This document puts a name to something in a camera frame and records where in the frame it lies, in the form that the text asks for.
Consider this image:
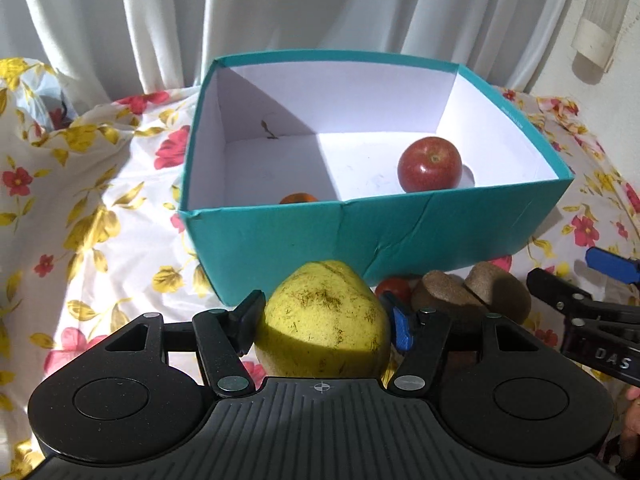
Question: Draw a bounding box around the brown kiwi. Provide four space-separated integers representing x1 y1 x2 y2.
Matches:
464 261 532 325
411 271 488 322

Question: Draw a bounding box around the red cherry tomato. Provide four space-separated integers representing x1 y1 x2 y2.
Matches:
374 276 412 304

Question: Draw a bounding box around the yellow pear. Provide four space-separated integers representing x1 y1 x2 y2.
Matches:
254 260 390 378

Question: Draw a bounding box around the person's hand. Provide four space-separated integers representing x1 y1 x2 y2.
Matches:
620 387 640 460

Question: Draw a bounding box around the small orange tangerine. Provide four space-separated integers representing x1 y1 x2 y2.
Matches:
280 192 318 205

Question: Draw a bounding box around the floral bed sheet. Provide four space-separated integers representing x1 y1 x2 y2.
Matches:
1 58 639 479

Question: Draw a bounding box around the red apple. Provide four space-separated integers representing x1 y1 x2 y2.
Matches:
397 136 463 193

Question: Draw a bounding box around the teal cardboard box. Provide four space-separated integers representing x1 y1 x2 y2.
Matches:
179 50 573 306

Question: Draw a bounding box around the white curtain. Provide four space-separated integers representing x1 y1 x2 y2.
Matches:
1 0 568 107

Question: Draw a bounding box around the white wall cable cover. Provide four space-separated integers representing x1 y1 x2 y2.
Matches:
572 0 629 73

